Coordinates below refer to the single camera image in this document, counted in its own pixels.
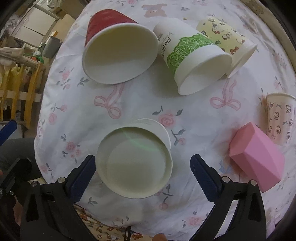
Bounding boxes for red paper cup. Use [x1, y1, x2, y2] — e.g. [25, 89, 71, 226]
[82, 9, 160, 84]

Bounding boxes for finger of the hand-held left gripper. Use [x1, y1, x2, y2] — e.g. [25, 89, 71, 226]
[0, 120, 17, 147]

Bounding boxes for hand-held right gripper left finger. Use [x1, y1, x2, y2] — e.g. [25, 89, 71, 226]
[20, 155, 102, 241]

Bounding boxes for wooden rack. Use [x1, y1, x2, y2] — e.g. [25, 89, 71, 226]
[0, 46, 47, 128]

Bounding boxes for white floral blanket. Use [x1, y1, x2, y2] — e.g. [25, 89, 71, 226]
[34, 0, 296, 241]

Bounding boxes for white cat print paper cup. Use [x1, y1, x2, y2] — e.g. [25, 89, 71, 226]
[265, 93, 296, 147]

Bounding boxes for plain white paper cup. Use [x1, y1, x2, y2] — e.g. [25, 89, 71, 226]
[95, 118, 174, 199]

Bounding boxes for white green leaf paper cup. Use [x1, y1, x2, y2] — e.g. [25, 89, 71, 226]
[153, 18, 233, 96]

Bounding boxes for pink faceted cup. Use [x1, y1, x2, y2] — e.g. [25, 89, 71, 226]
[229, 122, 285, 193]

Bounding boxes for yellow cartoon print cloth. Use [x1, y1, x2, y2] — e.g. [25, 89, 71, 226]
[75, 205, 153, 241]

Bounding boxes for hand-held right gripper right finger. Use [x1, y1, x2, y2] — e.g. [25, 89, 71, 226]
[190, 154, 276, 241]

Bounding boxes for grey bin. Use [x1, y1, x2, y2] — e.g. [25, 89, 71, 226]
[42, 35, 63, 59]

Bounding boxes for yellow cartoon paper cup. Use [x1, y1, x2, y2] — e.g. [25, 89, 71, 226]
[196, 17, 258, 79]

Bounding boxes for white cabinet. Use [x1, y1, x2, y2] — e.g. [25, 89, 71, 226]
[13, 4, 59, 48]

